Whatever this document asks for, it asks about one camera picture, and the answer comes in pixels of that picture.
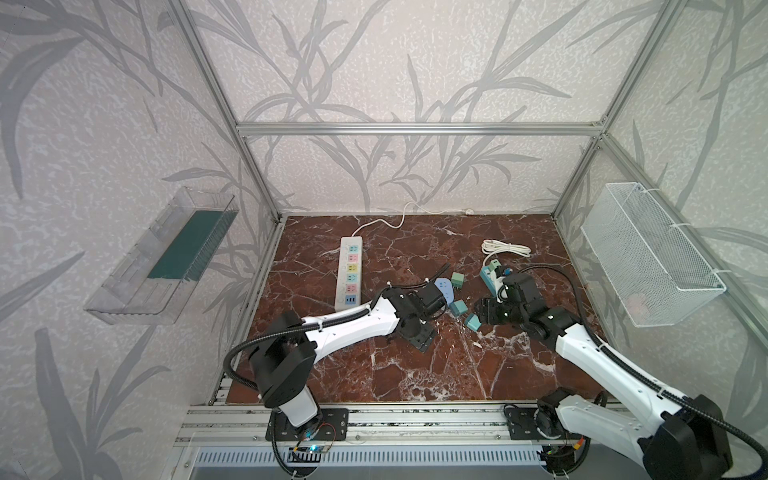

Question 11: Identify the light blue square socket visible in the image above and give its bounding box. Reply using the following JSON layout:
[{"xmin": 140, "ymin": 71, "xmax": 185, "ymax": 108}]
[{"xmin": 434, "ymin": 278, "xmax": 455, "ymax": 306}]

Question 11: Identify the teal blue power strip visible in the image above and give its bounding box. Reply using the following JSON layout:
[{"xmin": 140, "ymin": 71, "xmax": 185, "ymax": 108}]
[{"xmin": 480, "ymin": 264, "xmax": 506, "ymax": 298}]

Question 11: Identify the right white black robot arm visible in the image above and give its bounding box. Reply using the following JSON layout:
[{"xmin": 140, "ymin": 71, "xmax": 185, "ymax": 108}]
[{"xmin": 474, "ymin": 261, "xmax": 767, "ymax": 479}]

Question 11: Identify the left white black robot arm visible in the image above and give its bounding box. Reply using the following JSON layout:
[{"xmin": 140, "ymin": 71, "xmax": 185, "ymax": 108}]
[{"xmin": 223, "ymin": 278, "xmax": 454, "ymax": 437}]

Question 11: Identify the teal cube charger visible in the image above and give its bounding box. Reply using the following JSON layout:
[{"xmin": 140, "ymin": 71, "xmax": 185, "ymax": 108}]
[
  {"xmin": 464, "ymin": 314, "xmax": 482, "ymax": 332},
  {"xmin": 449, "ymin": 300, "xmax": 468, "ymax": 318}
]

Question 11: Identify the teal cube charger right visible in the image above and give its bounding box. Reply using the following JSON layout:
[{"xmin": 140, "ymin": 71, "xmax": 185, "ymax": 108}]
[{"xmin": 464, "ymin": 314, "xmax": 482, "ymax": 332}]

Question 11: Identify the light green cube charger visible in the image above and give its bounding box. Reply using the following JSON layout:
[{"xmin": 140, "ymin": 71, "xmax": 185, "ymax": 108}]
[{"xmin": 451, "ymin": 272, "xmax": 465, "ymax": 289}]

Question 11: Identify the white multicolour power strip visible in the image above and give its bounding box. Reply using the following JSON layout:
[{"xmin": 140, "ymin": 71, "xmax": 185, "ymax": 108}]
[{"xmin": 334, "ymin": 236, "xmax": 363, "ymax": 311}]

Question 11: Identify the coiled white cable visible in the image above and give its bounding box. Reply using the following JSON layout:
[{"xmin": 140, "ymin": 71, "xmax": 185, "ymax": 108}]
[{"xmin": 481, "ymin": 239, "xmax": 533, "ymax": 268}]

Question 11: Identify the white power strip cable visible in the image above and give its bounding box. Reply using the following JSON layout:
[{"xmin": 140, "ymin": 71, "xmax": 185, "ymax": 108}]
[{"xmin": 351, "ymin": 202, "xmax": 475, "ymax": 238}]

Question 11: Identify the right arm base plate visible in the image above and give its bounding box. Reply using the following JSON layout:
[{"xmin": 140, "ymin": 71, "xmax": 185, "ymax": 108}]
[{"xmin": 502, "ymin": 404, "xmax": 584, "ymax": 444}]

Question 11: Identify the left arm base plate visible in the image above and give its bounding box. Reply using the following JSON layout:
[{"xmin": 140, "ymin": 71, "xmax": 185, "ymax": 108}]
[{"xmin": 266, "ymin": 408, "xmax": 350, "ymax": 442}]

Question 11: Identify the white wire mesh basket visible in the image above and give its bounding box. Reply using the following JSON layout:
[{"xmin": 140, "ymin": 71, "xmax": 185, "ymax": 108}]
[{"xmin": 581, "ymin": 182, "xmax": 727, "ymax": 328}]

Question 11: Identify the clear plastic wall tray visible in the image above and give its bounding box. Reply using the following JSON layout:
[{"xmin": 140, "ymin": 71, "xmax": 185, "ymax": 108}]
[{"xmin": 84, "ymin": 187, "xmax": 239, "ymax": 326}]

